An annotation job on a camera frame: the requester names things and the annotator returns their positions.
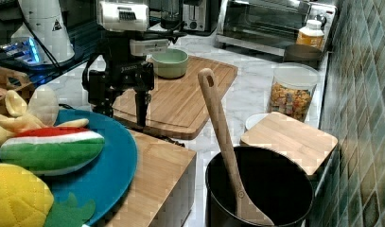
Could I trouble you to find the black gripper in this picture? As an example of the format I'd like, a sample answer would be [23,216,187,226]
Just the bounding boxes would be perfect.
[81,31,154,127]

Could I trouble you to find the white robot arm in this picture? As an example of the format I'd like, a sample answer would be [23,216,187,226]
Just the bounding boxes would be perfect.
[11,0,171,127]

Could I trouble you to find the wooden drawer box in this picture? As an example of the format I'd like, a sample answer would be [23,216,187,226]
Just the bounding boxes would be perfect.
[96,131,197,227]

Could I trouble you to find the wooden cutting board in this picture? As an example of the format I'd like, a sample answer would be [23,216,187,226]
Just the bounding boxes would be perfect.
[112,55,239,141]

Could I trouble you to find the green ceramic bowl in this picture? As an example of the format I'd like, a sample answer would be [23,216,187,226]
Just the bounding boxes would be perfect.
[151,48,189,79]

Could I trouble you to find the plush peeled banana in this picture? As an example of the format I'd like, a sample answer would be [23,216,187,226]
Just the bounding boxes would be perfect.
[0,84,90,149]

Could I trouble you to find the blue plate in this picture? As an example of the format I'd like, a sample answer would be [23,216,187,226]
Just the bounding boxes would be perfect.
[0,109,139,227]

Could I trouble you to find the plush watermelon slice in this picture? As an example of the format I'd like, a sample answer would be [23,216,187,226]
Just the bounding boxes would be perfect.
[0,127,105,176]

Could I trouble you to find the black slot toaster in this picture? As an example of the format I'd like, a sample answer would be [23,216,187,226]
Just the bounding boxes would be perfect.
[183,0,220,36]

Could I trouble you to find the white small plate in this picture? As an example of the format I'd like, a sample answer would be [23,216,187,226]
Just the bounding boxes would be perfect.
[245,113,267,131]

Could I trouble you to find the plush yellow pineapple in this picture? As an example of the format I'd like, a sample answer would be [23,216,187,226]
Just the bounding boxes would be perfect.
[0,163,96,227]

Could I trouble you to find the silver toaster oven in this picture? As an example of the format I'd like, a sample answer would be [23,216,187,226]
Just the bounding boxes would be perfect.
[216,0,337,56]

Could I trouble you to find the wooden spoon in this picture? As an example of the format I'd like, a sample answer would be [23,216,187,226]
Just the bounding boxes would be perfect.
[198,68,274,226]

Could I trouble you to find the clear cereal jar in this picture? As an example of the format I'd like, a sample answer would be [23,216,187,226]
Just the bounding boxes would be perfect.
[268,62,320,122]

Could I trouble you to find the white capped supplement bottle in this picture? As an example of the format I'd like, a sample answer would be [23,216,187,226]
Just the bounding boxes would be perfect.
[296,20,324,49]

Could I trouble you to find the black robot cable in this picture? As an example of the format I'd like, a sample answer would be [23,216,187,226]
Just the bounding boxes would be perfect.
[21,12,65,72]

